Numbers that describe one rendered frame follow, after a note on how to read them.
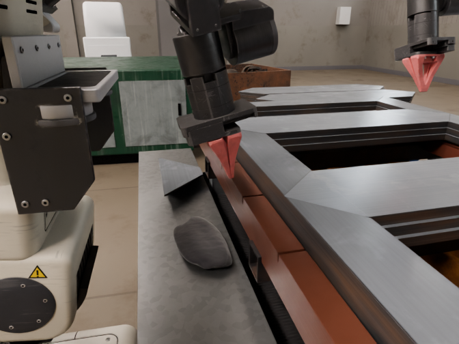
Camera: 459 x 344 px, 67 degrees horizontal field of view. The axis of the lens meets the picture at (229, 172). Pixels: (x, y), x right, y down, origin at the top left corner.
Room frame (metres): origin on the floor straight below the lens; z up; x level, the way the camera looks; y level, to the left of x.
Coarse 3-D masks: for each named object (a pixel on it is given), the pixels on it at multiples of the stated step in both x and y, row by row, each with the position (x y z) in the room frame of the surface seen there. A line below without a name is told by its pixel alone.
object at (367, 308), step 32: (352, 128) 0.92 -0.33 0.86; (384, 128) 0.94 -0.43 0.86; (416, 128) 0.96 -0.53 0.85; (448, 128) 0.98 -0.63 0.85; (288, 224) 0.47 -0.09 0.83; (384, 224) 0.43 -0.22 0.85; (416, 224) 0.44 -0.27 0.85; (448, 224) 0.45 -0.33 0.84; (320, 256) 0.37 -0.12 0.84; (352, 288) 0.30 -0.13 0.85; (384, 320) 0.25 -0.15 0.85
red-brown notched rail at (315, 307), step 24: (216, 168) 0.81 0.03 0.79; (240, 168) 0.71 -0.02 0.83; (240, 192) 0.59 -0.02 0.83; (240, 216) 0.58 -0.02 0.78; (264, 216) 0.50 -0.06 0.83; (264, 240) 0.45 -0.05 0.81; (288, 240) 0.43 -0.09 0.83; (264, 264) 0.44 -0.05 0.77; (288, 264) 0.37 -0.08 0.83; (312, 264) 0.37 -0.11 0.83; (288, 288) 0.36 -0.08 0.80; (312, 288) 0.33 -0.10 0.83; (288, 312) 0.35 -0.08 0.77; (312, 312) 0.29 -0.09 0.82; (336, 312) 0.29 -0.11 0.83; (312, 336) 0.29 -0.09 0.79; (336, 336) 0.26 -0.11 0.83; (360, 336) 0.26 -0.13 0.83
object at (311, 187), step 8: (312, 176) 0.57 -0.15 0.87; (296, 184) 0.54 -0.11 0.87; (304, 184) 0.54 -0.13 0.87; (312, 184) 0.54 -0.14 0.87; (320, 184) 0.54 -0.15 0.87; (328, 184) 0.54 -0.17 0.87; (304, 192) 0.50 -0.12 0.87; (312, 192) 0.50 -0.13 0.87; (320, 192) 0.50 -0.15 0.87; (328, 192) 0.50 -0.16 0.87; (336, 192) 0.50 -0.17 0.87; (312, 200) 0.48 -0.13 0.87; (320, 200) 0.48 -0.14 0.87; (328, 200) 0.48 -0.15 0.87; (336, 200) 0.48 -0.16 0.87; (344, 200) 0.48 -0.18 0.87; (336, 208) 0.45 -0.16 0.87; (344, 208) 0.45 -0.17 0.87; (352, 208) 0.45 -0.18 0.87
